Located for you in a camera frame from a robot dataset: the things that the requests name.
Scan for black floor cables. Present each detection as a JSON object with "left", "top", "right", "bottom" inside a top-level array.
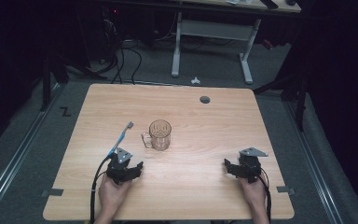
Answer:
[{"left": 96, "top": 18, "right": 144, "bottom": 86}]

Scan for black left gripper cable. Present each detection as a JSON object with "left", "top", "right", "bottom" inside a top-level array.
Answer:
[{"left": 89, "top": 154, "right": 113, "bottom": 224}]

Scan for blue toothbrush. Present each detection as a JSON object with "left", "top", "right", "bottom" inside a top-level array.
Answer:
[{"left": 106, "top": 120, "right": 135, "bottom": 158}]

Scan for white desk frame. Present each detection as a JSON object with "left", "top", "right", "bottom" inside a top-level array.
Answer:
[{"left": 171, "top": 0, "right": 302, "bottom": 86}]

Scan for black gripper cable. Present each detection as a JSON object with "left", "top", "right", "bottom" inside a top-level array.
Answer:
[
  {"left": 89, "top": 154, "right": 113, "bottom": 224},
  {"left": 258, "top": 167, "right": 273, "bottom": 224}
]

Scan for person's right hand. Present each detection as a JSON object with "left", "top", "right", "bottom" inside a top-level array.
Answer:
[{"left": 238, "top": 175, "right": 268, "bottom": 215}]

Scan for grey tape strip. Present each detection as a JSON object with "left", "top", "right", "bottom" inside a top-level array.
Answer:
[
  {"left": 276, "top": 185, "right": 296, "bottom": 196},
  {"left": 40, "top": 188, "right": 65, "bottom": 198}
]

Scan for black metal stand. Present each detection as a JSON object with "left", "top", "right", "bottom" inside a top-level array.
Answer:
[
  {"left": 39, "top": 50, "right": 108, "bottom": 112},
  {"left": 253, "top": 60, "right": 312, "bottom": 133}
]

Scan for person's left hand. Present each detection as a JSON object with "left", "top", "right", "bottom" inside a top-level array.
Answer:
[{"left": 98, "top": 173, "right": 133, "bottom": 217}]

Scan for metal floor rail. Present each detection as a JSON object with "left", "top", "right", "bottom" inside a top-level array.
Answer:
[
  {"left": 282, "top": 98, "right": 345, "bottom": 224},
  {"left": 0, "top": 83, "right": 63, "bottom": 218}
]

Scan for small red floor object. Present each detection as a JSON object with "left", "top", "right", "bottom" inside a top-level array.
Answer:
[{"left": 261, "top": 38, "right": 275, "bottom": 50}]

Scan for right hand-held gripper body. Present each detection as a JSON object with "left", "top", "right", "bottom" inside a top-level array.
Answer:
[{"left": 238, "top": 147, "right": 269, "bottom": 184}]

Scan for clear glass mug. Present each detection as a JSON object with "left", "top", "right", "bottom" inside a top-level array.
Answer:
[{"left": 141, "top": 119, "right": 172, "bottom": 152}]

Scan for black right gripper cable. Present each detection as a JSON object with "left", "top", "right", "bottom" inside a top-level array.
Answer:
[{"left": 258, "top": 167, "right": 273, "bottom": 224}]

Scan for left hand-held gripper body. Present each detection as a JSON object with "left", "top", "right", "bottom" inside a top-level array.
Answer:
[{"left": 105, "top": 147, "right": 135, "bottom": 187}]

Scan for dark equipment with red light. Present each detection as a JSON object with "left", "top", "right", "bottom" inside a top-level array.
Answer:
[{"left": 101, "top": 5, "right": 123, "bottom": 43}]

